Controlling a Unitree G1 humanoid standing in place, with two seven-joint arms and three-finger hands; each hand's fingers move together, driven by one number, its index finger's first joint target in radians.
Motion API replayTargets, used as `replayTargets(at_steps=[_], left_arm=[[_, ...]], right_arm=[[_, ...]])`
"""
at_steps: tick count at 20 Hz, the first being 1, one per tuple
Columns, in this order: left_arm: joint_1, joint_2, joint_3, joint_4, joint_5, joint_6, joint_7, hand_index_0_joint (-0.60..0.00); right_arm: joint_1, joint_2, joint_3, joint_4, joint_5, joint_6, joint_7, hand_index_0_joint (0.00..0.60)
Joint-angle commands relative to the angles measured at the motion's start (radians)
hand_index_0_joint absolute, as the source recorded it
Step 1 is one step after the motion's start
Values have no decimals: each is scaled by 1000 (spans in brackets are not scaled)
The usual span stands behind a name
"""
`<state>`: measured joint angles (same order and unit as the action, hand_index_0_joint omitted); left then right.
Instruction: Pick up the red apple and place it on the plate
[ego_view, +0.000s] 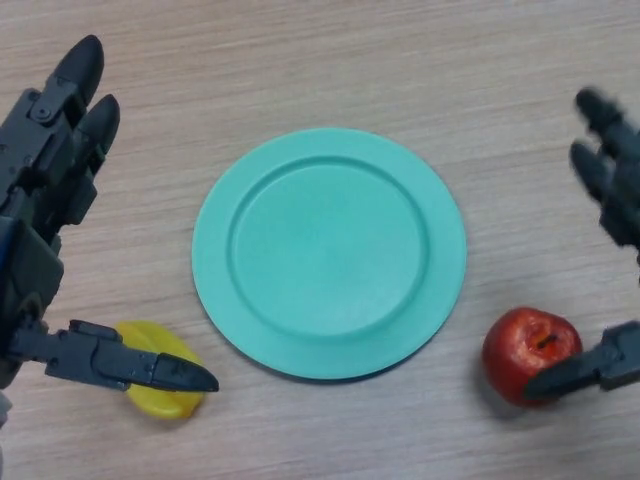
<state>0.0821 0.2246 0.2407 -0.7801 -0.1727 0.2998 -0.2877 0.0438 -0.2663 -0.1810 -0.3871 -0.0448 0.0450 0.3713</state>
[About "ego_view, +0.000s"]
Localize red apple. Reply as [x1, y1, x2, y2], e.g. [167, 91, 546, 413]
[481, 306, 584, 407]

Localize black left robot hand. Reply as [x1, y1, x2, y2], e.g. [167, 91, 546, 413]
[0, 34, 221, 401]

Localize green round plate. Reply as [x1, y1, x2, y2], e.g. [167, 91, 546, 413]
[191, 127, 469, 382]

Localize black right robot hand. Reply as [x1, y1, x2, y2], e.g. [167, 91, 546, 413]
[523, 87, 640, 401]

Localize yellow starfruit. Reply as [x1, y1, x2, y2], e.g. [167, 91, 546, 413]
[114, 320, 206, 420]

